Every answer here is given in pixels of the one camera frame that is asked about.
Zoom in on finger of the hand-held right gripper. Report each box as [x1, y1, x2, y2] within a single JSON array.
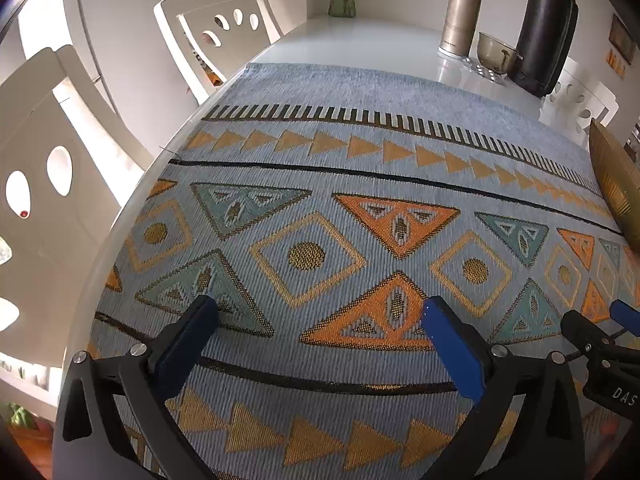
[[610, 299, 640, 338], [560, 310, 618, 361]]

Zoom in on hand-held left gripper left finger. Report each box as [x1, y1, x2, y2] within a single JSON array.
[[52, 294, 219, 480]]

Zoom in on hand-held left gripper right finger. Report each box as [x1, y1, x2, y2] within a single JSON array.
[[421, 296, 586, 480]]

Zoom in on round wooden tray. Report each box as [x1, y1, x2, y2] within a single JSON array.
[[588, 119, 640, 248]]

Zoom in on potted green plant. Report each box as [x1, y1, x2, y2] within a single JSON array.
[[5, 400, 42, 433]]

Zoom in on white chair with oval holes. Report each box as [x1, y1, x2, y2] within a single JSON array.
[[153, 0, 283, 106], [0, 45, 153, 401], [539, 57, 620, 148]]

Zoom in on blue patterned woven table mat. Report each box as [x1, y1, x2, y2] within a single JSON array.
[[87, 62, 640, 480]]

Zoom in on silver pill blister pack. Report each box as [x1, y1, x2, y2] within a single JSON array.
[[462, 57, 507, 85]]

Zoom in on small grey glass bowl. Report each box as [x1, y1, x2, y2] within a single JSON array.
[[476, 31, 521, 73]]

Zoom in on tall black thermos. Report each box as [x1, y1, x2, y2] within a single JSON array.
[[507, 0, 580, 98]]

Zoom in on silver thermos flask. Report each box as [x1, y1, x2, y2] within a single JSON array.
[[438, 0, 484, 59]]

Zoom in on yellow wall hangings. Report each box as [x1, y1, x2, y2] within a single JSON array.
[[606, 49, 628, 78]]

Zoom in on framed wall picture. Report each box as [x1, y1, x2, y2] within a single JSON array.
[[607, 12, 637, 53]]

